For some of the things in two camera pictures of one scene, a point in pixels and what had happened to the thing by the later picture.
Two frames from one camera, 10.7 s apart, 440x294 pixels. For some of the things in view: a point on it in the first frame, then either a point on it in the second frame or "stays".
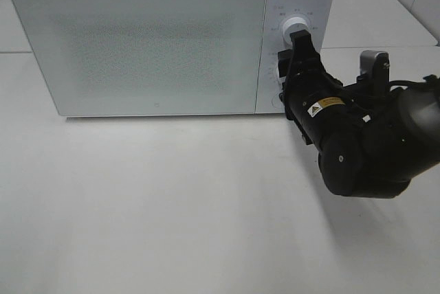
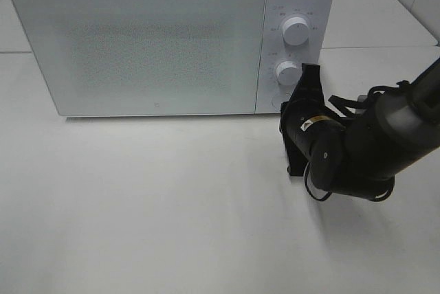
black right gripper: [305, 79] → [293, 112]
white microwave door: [145, 49] stays
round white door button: [276, 100] stays
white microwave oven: [171, 40] stays
